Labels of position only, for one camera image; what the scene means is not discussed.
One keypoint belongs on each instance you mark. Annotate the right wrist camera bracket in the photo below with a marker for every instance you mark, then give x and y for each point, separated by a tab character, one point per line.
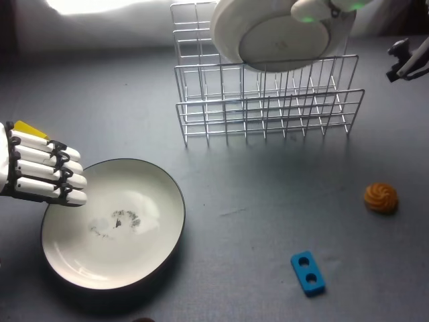
414	62

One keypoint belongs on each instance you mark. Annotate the white plate with dark rim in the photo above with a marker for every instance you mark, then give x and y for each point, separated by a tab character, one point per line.
110	221
275	37

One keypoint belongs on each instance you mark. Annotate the blue block with two holes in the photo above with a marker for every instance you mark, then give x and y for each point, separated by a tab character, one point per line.
308	274

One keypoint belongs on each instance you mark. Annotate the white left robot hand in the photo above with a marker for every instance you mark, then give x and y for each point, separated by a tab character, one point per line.
37	171

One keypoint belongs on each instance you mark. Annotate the orange swirl cookie toy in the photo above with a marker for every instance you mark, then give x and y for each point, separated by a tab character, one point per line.
381	198

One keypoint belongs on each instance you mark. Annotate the brown round disc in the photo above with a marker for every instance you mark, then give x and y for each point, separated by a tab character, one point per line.
143	320

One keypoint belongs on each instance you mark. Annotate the yellow rectangular block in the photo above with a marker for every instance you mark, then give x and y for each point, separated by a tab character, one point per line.
28	129

